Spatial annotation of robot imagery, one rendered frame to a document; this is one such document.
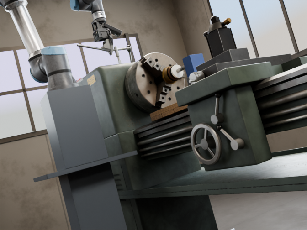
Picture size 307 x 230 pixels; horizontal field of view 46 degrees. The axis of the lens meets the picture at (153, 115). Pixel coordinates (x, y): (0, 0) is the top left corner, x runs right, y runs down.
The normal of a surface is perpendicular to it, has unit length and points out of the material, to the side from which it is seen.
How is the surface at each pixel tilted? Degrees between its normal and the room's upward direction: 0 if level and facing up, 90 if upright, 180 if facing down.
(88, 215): 90
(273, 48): 90
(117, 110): 90
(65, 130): 90
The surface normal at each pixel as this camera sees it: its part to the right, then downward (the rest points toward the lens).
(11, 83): 0.42, -0.19
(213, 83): -0.82, 0.18
